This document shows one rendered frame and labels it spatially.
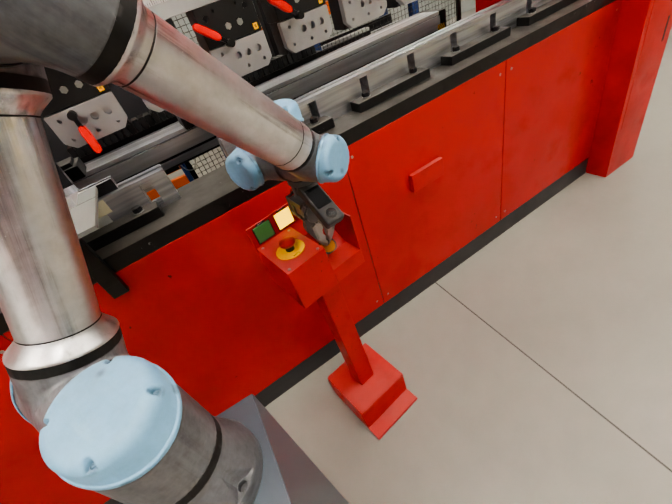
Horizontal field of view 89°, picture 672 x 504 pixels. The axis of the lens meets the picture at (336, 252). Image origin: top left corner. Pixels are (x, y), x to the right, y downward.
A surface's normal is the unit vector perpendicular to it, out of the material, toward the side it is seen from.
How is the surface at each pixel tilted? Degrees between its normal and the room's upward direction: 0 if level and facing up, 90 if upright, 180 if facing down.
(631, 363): 0
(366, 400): 0
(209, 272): 90
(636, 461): 0
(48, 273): 87
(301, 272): 90
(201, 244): 90
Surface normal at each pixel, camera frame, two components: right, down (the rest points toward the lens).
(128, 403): -0.16, -0.71
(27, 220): 0.75, 0.19
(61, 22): 0.44, 0.66
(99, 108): 0.51, 0.44
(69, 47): 0.32, 0.87
